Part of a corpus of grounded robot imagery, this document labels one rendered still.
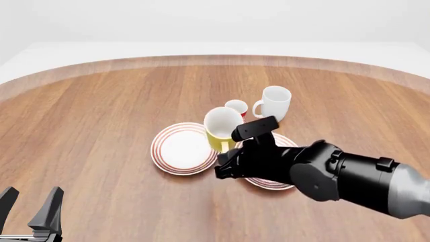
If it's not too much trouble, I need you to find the yellow and white mug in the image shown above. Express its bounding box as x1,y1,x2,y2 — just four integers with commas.
203,106,250,154

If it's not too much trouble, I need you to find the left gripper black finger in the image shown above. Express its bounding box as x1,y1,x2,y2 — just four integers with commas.
0,186,20,223
27,186,65,235

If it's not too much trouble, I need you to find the plate with red rings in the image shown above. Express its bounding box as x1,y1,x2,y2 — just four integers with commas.
150,122,222,176
234,131,300,192

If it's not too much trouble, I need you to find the red and white mug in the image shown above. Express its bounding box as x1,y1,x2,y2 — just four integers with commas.
224,99,249,121

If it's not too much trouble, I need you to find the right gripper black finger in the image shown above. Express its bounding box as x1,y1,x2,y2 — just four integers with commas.
214,163,237,180
217,148,243,165

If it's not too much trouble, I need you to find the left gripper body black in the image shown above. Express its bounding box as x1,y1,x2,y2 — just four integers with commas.
0,232,64,242

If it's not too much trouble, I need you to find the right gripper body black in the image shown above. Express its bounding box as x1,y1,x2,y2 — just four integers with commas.
233,145,261,180

